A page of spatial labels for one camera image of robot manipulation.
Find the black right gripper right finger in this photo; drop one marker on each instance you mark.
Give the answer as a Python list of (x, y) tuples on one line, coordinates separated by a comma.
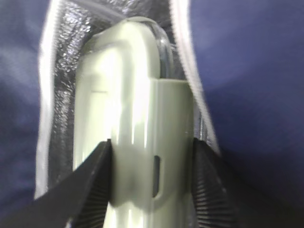
[(223, 200)]

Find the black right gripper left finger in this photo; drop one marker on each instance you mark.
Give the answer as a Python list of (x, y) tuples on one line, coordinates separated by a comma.
[(79, 201)]

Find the green lidded lunch box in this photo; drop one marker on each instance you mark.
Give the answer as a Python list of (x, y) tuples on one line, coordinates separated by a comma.
[(125, 95)]

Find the navy blue lunch bag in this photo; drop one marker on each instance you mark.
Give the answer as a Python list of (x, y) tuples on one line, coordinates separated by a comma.
[(242, 59)]

